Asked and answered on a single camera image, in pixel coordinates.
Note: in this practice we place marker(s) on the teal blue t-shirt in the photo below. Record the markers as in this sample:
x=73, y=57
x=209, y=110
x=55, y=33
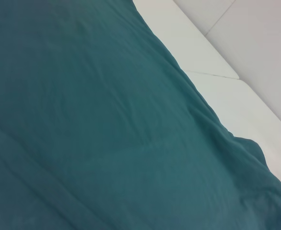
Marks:
x=95, y=119

